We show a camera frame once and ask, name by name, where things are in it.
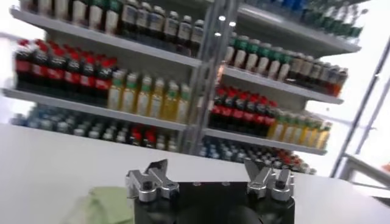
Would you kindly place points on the green-cap dark tea bottle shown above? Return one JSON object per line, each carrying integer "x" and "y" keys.
{"x": 79, "y": 12}
{"x": 61, "y": 9}
{"x": 44, "y": 6}
{"x": 240, "y": 54}
{"x": 252, "y": 58}
{"x": 112, "y": 18}
{"x": 96, "y": 15}
{"x": 231, "y": 50}
{"x": 263, "y": 61}
{"x": 285, "y": 67}
{"x": 274, "y": 64}

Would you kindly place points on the black slanted frame pole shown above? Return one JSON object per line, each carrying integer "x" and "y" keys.
{"x": 361, "y": 106}

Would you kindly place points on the dark bottle beige label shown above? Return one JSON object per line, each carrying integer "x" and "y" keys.
{"x": 306, "y": 72}
{"x": 296, "y": 69}

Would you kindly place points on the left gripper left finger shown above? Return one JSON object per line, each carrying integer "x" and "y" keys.
{"x": 152, "y": 184}

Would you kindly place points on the light green t-shirt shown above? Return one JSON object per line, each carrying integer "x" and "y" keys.
{"x": 106, "y": 207}

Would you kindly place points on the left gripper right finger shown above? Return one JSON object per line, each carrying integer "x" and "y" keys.
{"x": 269, "y": 182}

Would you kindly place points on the grey metal shelf rack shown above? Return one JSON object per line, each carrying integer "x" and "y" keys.
{"x": 259, "y": 140}
{"x": 91, "y": 109}

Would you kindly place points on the white table grey frame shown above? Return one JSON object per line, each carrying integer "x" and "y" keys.
{"x": 365, "y": 167}

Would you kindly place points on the dark bottle grey label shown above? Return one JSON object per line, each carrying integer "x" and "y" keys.
{"x": 333, "y": 80}
{"x": 316, "y": 75}
{"x": 324, "y": 78}
{"x": 341, "y": 83}

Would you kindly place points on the yellow juice bottle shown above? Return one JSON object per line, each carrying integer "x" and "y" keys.
{"x": 285, "y": 131}
{"x": 157, "y": 102}
{"x": 170, "y": 105}
{"x": 323, "y": 139}
{"x": 182, "y": 107}
{"x": 314, "y": 137}
{"x": 304, "y": 135}
{"x": 130, "y": 96}
{"x": 275, "y": 129}
{"x": 115, "y": 94}
{"x": 143, "y": 100}
{"x": 295, "y": 134}

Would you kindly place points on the black bottle white label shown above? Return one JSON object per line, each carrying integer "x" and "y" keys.
{"x": 170, "y": 30}
{"x": 197, "y": 38}
{"x": 184, "y": 34}
{"x": 142, "y": 22}
{"x": 129, "y": 19}
{"x": 157, "y": 25}

